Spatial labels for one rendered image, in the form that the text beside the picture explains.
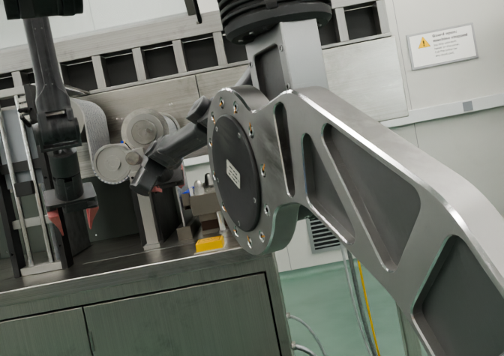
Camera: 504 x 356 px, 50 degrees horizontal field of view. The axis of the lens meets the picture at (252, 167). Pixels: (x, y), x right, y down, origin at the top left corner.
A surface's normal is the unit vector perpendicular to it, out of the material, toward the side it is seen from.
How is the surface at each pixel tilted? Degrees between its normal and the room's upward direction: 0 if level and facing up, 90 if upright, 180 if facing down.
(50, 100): 94
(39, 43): 94
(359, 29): 90
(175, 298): 90
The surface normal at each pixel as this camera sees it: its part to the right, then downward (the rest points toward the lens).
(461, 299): -0.91, 0.19
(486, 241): 0.18, -0.61
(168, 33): -0.01, 0.06
